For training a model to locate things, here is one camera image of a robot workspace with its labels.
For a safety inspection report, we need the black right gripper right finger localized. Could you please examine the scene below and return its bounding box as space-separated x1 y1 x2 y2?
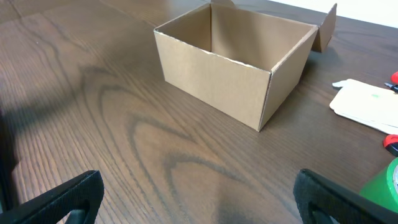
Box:
293 169 397 224

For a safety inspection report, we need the green tape roll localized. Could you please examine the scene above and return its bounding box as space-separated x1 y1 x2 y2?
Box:
359 158 397 213

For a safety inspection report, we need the white yellow sticky note pad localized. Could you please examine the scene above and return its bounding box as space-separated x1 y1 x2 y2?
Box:
329 79 397 134

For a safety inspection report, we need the brown cardboard box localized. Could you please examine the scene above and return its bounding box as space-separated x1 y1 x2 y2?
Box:
154 1 336 131

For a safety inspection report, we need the red utility knife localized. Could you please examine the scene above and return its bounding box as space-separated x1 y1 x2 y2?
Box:
383 72 397 157

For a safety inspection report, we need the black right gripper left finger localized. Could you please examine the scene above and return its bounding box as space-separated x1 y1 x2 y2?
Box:
1 170 104 224

